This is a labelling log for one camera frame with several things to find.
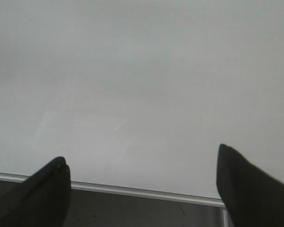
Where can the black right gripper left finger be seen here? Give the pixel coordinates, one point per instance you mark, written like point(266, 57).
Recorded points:
point(42, 200)

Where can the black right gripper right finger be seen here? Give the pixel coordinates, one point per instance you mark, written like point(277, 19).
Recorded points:
point(251, 196)

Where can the grey cabinet under whiteboard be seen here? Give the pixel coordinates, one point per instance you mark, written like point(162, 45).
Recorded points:
point(95, 205)

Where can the white whiteboard with aluminium frame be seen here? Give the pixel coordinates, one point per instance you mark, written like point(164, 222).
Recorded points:
point(137, 95)

